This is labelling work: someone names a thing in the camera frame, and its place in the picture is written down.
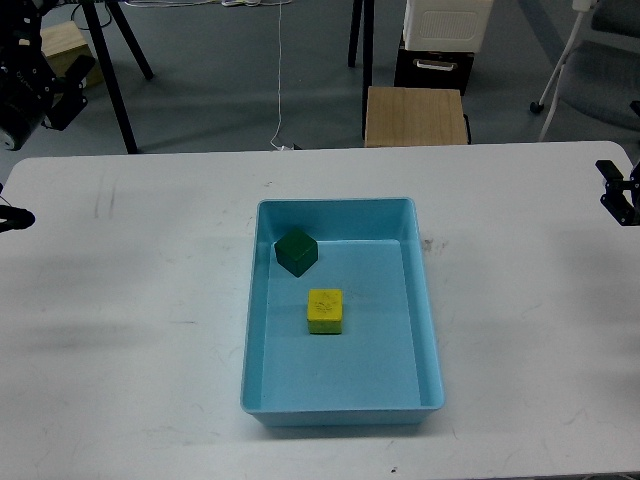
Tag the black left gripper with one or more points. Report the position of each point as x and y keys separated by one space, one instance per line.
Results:
x=32 y=94

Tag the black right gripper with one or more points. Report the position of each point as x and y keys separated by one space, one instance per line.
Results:
x=622 y=195

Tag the green wooden cube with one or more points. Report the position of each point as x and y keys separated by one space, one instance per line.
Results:
x=296 y=251

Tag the yellow wooden cube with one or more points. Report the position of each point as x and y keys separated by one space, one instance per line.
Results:
x=325 y=311

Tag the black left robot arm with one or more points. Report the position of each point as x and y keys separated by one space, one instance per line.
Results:
x=21 y=25

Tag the white appliance box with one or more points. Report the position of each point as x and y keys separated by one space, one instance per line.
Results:
x=456 y=26

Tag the grey office chair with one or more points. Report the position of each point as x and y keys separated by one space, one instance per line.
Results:
x=597 y=80

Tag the black stand legs centre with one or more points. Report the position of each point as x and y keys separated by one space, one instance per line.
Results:
x=361 y=39

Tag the light blue plastic bin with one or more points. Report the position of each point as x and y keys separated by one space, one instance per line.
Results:
x=384 y=367

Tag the black storage box with handle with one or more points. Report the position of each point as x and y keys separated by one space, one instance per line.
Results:
x=433 y=69

